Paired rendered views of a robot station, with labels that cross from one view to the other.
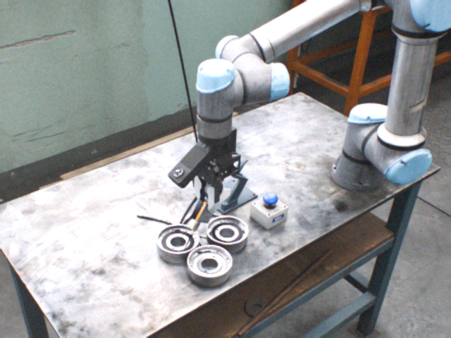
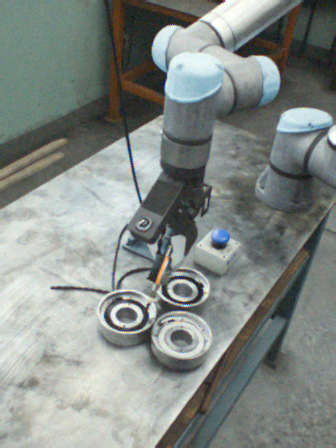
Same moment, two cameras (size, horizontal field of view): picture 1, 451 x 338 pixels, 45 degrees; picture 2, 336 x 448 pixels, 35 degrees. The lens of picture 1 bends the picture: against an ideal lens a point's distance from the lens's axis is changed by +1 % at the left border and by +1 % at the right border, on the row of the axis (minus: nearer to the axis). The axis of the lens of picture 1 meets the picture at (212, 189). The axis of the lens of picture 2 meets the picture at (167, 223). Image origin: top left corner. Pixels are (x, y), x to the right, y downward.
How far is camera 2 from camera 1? 0.50 m
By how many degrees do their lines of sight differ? 18
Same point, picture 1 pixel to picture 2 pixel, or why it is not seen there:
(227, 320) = not seen: hidden behind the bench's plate
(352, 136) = (288, 148)
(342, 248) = not seen: hidden behind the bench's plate
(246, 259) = (216, 320)
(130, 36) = not seen: outside the picture
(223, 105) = (209, 119)
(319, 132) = (219, 148)
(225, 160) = (198, 197)
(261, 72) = (249, 68)
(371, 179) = (308, 196)
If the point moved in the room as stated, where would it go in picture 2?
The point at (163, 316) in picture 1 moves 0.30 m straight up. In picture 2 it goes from (147, 430) to (168, 289)
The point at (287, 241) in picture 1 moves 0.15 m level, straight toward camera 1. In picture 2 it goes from (251, 285) to (271, 344)
